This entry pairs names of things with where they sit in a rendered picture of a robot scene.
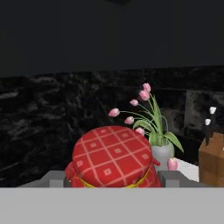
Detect pink tulips in grey vase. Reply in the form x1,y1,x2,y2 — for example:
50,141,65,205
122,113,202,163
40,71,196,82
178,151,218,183
108,82,185,172

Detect jam jar with red cloth lid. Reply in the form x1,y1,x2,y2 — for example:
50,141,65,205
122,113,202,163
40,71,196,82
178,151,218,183
64,125,162,188

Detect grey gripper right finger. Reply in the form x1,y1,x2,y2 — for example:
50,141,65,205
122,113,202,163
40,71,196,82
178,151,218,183
157,170,209,188

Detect black knife with white cap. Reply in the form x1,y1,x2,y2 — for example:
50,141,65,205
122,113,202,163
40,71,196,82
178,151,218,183
204,118,212,147
208,106,218,140

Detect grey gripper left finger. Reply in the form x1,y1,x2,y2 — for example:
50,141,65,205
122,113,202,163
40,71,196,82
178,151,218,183
19,170,72,188

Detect wooden knife block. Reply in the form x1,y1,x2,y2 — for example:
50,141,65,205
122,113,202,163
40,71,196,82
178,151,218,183
198,132,224,188

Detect dark wall cabinet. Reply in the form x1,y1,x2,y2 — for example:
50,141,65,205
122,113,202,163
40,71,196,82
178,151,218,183
0,0,224,79

